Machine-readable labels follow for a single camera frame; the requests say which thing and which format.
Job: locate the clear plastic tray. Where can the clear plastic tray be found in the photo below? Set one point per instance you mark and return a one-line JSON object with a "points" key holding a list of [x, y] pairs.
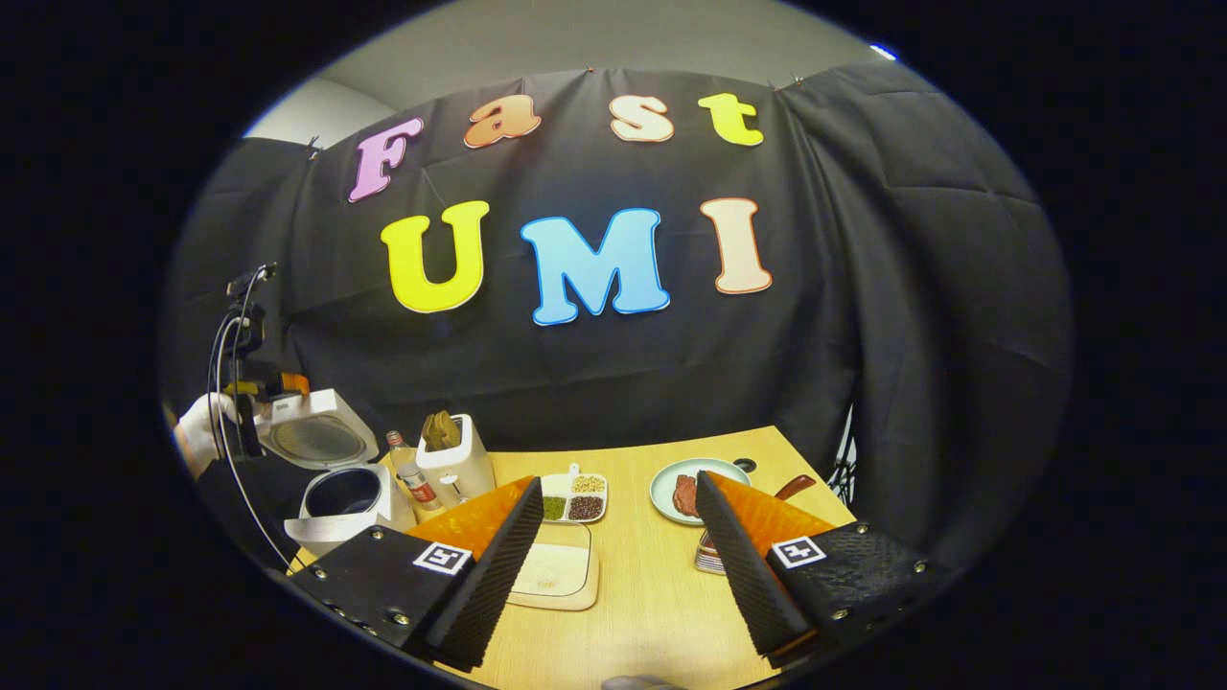
{"points": [[566, 602]]}

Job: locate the white divided dish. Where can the white divided dish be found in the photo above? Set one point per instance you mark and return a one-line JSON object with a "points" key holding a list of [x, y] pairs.
{"points": [[556, 484]]}

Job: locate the black backdrop cloth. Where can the black backdrop cloth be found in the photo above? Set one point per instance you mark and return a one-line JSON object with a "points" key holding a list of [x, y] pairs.
{"points": [[671, 383]]}

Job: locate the black metal stand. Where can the black metal stand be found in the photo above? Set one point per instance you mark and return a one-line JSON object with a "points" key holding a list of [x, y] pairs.
{"points": [[845, 470]]}

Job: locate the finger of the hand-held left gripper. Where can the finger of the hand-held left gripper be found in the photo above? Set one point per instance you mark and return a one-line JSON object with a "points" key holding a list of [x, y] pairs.
{"points": [[288, 385]]}

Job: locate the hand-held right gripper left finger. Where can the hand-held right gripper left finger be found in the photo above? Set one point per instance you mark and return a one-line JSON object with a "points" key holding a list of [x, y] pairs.
{"points": [[479, 594]]}

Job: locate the brown toast slice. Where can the brown toast slice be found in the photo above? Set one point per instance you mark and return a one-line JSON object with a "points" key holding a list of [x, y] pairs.
{"points": [[431, 433], [451, 429]]}

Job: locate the clear plastic water bottle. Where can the clear plastic water bottle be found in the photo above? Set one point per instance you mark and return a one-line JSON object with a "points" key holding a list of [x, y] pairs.
{"points": [[414, 474]]}

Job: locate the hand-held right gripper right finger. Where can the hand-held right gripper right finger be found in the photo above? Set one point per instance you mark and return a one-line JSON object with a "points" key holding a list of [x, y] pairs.
{"points": [[743, 585]]}

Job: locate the red meat piece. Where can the red meat piece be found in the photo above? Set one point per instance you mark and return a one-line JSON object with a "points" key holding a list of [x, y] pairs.
{"points": [[685, 496]]}

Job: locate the white rice cooker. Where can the white rice cooker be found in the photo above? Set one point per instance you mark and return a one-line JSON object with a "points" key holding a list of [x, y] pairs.
{"points": [[316, 436]]}

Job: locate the pile of green mung beans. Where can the pile of green mung beans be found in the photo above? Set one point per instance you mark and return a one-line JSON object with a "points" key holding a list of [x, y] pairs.
{"points": [[554, 508]]}

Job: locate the small ceiling light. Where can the small ceiling light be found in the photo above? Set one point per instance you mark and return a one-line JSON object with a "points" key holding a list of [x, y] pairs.
{"points": [[883, 51]]}

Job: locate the pale green plate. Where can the pale green plate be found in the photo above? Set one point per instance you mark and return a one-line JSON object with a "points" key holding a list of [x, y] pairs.
{"points": [[666, 479]]}

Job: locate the white toaster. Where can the white toaster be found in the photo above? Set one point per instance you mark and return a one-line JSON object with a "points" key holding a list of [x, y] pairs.
{"points": [[460, 474]]}

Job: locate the pile of soybeans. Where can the pile of soybeans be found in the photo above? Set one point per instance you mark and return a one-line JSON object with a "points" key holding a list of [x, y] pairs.
{"points": [[588, 484]]}

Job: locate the pile of red beans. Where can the pile of red beans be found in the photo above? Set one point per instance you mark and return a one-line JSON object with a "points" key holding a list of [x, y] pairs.
{"points": [[585, 508]]}

